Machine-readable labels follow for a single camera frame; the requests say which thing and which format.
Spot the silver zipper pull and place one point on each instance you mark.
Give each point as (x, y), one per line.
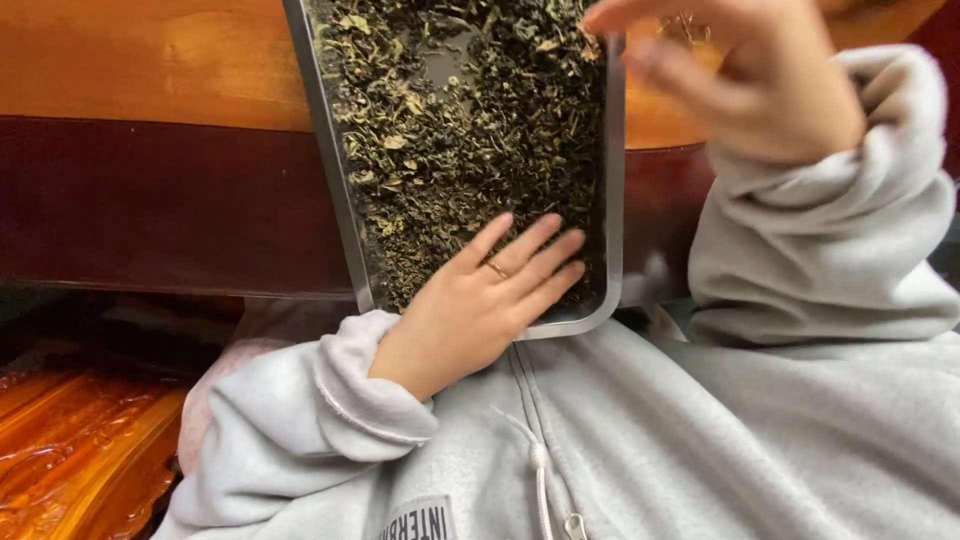
(575, 527)

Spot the person's left hand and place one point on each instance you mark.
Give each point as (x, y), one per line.
(457, 315)

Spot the carved glossy wooden chair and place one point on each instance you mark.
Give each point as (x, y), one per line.
(75, 450)

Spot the rectangular metal tray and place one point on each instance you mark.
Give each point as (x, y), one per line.
(616, 187)

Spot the person's right fingers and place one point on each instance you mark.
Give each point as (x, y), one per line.
(675, 67)

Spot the person's right hand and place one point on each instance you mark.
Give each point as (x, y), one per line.
(780, 82)

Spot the dried green tea leaves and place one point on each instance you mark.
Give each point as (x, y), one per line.
(465, 135)

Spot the grey zip hoodie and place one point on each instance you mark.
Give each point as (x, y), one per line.
(712, 450)

